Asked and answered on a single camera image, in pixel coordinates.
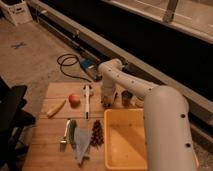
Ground whiteboard eraser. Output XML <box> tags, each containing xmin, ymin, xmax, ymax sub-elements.
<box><xmin>101</xmin><ymin>96</ymin><xmax>115</xmax><ymax>108</ymax></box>

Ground white cardboard box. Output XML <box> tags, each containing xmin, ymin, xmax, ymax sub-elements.
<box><xmin>0</xmin><ymin>0</ymin><xmax>32</xmax><ymax>26</ymax></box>

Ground black chair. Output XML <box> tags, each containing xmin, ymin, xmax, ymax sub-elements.
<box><xmin>0</xmin><ymin>76</ymin><xmax>36</xmax><ymax>171</ymax></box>

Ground silver metal spatula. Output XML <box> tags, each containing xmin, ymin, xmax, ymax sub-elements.
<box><xmin>60</xmin><ymin>119</ymin><xmax>70</xmax><ymax>152</ymax></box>

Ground blue cloth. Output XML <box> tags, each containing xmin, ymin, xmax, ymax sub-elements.
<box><xmin>74</xmin><ymin>128</ymin><xmax>91</xmax><ymax>165</ymax></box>

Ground dark grape bunch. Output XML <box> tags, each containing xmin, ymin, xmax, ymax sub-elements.
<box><xmin>90</xmin><ymin>120</ymin><xmax>104</xmax><ymax>146</ymax></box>

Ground blue power box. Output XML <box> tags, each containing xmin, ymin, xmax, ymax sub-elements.
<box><xmin>80</xmin><ymin>59</ymin><xmax>102</xmax><ymax>82</ymax></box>

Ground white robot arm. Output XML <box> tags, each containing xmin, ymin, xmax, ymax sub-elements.
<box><xmin>98</xmin><ymin>59</ymin><xmax>197</xmax><ymax>171</ymax></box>

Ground yellow banana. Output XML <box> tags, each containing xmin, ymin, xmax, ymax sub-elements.
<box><xmin>46</xmin><ymin>100</ymin><xmax>66</xmax><ymax>118</ymax></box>

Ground black cable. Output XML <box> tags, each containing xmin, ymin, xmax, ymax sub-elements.
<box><xmin>56</xmin><ymin>53</ymin><xmax>92</xmax><ymax>83</ymax></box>

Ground white marker pen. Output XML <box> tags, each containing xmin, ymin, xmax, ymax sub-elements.
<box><xmin>84</xmin><ymin>84</ymin><xmax>92</xmax><ymax>120</ymax></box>

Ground yellow plastic bin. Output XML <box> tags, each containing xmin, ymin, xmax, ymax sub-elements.
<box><xmin>103</xmin><ymin>108</ymin><xmax>200</xmax><ymax>171</ymax></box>

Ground red apple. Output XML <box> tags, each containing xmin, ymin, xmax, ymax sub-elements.
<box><xmin>68</xmin><ymin>94</ymin><xmax>80</xmax><ymax>107</ymax></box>

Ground green cucumber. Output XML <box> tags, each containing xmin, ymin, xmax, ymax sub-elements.
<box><xmin>69</xmin><ymin>120</ymin><xmax>77</xmax><ymax>145</ymax></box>

